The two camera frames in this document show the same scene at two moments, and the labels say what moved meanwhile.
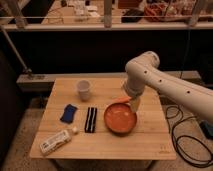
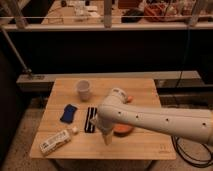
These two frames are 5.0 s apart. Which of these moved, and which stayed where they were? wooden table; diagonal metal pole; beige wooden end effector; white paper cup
Moved: beige wooden end effector
Stayed: wooden table; white paper cup; diagonal metal pole
